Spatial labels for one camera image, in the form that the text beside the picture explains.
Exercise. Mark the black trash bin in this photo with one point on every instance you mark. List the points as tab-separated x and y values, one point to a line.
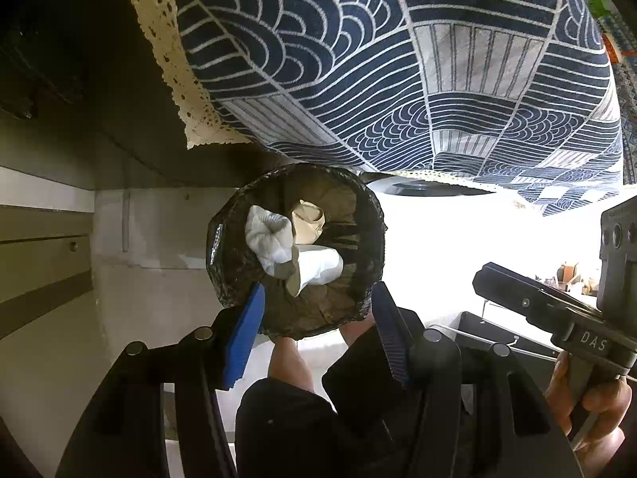
354	226

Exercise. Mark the white paper wad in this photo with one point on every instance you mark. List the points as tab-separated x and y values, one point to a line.
270	236

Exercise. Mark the person's right hand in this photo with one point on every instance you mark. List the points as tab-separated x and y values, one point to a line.
610	401

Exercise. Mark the blue patterned tablecloth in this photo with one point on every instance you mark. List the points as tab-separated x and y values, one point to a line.
517	94

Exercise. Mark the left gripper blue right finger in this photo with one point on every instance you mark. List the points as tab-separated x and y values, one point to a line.
393	332

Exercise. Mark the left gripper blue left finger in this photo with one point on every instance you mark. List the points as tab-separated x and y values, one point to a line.
243	337

